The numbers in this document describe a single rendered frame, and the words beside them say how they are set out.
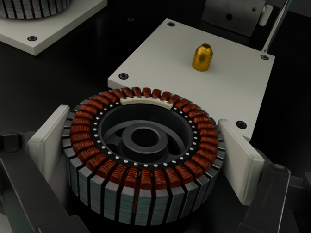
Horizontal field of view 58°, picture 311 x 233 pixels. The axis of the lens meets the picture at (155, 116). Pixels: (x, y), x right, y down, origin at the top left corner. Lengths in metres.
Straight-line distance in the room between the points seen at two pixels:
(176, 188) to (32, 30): 0.26
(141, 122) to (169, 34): 0.17
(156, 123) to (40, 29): 0.20
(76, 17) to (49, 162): 0.25
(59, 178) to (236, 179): 0.13
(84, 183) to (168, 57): 0.20
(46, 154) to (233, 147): 0.11
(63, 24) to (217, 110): 0.21
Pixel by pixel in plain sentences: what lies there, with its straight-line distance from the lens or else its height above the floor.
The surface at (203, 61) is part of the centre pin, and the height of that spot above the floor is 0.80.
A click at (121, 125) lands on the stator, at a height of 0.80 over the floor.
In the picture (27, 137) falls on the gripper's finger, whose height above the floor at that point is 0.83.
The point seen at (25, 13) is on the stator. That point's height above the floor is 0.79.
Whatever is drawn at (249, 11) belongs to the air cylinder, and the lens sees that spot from 0.42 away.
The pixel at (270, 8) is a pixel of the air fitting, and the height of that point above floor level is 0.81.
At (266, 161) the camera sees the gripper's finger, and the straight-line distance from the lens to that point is 0.18.
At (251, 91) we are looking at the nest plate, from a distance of 0.31.
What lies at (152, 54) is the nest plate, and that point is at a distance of 0.33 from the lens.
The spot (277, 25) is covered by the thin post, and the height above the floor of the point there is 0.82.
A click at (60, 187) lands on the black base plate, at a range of 0.23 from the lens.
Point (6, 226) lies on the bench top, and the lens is 0.25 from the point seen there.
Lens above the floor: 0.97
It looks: 47 degrees down
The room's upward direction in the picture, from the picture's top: 10 degrees clockwise
